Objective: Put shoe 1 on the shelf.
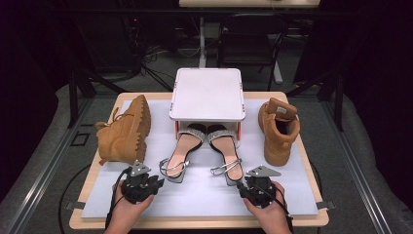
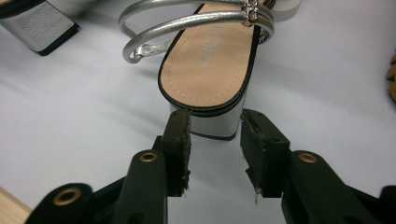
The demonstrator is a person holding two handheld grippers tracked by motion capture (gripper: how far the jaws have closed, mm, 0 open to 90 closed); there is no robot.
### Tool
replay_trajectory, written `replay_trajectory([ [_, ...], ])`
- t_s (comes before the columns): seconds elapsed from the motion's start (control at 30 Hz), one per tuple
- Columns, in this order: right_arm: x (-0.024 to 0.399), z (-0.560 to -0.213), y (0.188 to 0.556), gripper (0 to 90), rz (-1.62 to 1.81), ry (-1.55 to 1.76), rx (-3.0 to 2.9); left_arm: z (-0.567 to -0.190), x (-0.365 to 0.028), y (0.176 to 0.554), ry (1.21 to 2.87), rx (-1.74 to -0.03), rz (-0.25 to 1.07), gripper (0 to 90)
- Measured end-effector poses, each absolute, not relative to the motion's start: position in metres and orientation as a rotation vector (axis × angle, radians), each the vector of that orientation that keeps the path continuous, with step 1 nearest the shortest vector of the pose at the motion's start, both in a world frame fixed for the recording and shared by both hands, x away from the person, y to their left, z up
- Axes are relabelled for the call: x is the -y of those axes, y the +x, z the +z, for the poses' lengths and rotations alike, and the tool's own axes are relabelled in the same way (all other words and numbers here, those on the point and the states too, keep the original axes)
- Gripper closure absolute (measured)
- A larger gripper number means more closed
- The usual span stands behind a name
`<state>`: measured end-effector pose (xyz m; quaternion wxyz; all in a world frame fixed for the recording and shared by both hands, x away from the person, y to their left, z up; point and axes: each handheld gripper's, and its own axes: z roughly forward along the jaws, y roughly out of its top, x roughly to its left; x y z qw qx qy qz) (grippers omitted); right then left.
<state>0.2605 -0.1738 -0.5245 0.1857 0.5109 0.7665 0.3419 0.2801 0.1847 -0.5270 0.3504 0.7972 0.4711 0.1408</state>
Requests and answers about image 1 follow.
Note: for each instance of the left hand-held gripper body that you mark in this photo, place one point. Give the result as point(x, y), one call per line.
point(138, 185)

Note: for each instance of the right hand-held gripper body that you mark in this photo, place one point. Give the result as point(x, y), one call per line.
point(261, 188)

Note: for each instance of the tan suede lace-up boot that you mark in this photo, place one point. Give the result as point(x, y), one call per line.
point(123, 136)
point(276, 146)

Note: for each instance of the white shoe rack orange legs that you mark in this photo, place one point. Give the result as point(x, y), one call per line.
point(207, 94)

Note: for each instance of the person's right hand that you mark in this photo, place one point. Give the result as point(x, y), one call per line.
point(272, 216)

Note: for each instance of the person's left hand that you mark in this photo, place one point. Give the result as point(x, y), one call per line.
point(125, 213)

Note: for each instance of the black metal stand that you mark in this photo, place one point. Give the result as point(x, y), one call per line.
point(73, 97)
point(339, 97)

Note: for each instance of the dark curtain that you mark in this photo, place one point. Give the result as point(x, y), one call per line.
point(380, 97)
point(26, 97)

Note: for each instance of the black folding chair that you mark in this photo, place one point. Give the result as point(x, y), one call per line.
point(246, 45)

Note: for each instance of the white-legged background desk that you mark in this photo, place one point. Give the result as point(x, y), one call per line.
point(246, 3)

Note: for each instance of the grey table bracket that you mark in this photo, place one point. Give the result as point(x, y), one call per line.
point(74, 205)
point(326, 205)

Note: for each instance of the aluminium floor rail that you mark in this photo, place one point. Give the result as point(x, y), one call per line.
point(45, 175)
point(357, 175)

